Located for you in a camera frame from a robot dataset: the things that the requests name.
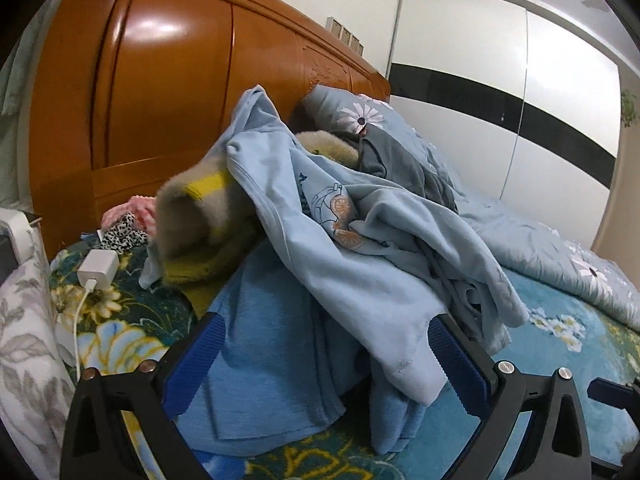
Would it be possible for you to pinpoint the beige and yellow fuzzy garment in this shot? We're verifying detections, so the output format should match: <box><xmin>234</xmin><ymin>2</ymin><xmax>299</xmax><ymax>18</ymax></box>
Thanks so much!
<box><xmin>147</xmin><ymin>130</ymin><xmax>360</xmax><ymax>287</ymax></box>

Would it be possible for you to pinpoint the white wardrobe with black stripe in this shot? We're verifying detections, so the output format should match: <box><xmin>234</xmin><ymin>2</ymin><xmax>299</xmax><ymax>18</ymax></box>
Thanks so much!
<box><xmin>388</xmin><ymin>0</ymin><xmax>620</xmax><ymax>246</ymax></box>

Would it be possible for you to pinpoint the black and white spotted cloth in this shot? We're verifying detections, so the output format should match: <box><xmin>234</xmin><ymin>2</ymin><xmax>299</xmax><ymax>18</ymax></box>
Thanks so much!
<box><xmin>101</xmin><ymin>212</ymin><xmax>149</xmax><ymax>255</ymax></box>

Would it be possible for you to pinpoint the light blue sweatshirt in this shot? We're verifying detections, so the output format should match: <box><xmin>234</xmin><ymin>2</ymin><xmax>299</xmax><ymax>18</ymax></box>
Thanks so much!
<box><xmin>204</xmin><ymin>87</ymin><xmax>528</xmax><ymax>404</ymax></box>

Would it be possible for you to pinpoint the pink knitted cloth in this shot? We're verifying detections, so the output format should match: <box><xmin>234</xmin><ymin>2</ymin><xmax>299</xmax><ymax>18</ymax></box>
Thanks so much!
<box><xmin>101</xmin><ymin>195</ymin><xmax>156</xmax><ymax>237</ymax></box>

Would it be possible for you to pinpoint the blue floral quilt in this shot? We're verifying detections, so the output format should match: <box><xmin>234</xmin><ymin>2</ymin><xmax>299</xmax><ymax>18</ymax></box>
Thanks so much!
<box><xmin>302</xmin><ymin>84</ymin><xmax>639</xmax><ymax>330</ymax></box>

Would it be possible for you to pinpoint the white device on nightstand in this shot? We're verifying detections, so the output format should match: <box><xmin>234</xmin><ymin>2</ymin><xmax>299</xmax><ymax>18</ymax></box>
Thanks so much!
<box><xmin>0</xmin><ymin>207</ymin><xmax>40</xmax><ymax>283</ymax></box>

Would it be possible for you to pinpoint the teal floral blanket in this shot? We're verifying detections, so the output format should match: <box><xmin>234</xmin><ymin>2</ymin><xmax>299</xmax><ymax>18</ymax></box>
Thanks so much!
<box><xmin>78</xmin><ymin>246</ymin><xmax>639</xmax><ymax>479</ymax></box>

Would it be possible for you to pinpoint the grey leaf pattern cloth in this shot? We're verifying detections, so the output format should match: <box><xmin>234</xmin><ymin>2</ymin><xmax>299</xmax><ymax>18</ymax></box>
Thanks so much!
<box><xmin>0</xmin><ymin>252</ymin><xmax>74</xmax><ymax>479</ymax></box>

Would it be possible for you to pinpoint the orange wooden headboard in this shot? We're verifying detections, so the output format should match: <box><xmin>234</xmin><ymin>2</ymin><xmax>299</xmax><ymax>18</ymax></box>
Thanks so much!
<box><xmin>28</xmin><ymin>0</ymin><xmax>390</xmax><ymax>256</ymax></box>

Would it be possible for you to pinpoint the wall switch panel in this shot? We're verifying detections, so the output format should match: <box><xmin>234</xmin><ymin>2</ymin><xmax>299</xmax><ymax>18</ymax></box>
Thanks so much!
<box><xmin>326</xmin><ymin>16</ymin><xmax>363</xmax><ymax>55</ymax></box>

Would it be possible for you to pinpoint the white charger cable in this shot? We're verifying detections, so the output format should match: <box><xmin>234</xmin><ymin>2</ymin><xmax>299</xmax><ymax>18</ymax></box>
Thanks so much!
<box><xmin>71</xmin><ymin>278</ymin><xmax>98</xmax><ymax>384</ymax></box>

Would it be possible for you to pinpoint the white phone charger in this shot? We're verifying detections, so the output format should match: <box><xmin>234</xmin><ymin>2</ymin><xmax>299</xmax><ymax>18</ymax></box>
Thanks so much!
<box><xmin>77</xmin><ymin>249</ymin><xmax>119</xmax><ymax>292</ymax></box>

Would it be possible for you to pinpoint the blue folded cloth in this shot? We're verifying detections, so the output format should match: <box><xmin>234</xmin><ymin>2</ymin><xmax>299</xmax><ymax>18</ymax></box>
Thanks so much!
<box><xmin>177</xmin><ymin>242</ymin><xmax>426</xmax><ymax>457</ymax></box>

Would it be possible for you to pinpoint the grey garment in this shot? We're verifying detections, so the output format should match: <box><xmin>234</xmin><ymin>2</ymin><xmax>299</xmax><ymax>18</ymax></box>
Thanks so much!
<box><xmin>335</xmin><ymin>126</ymin><xmax>458</xmax><ymax>212</ymax></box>

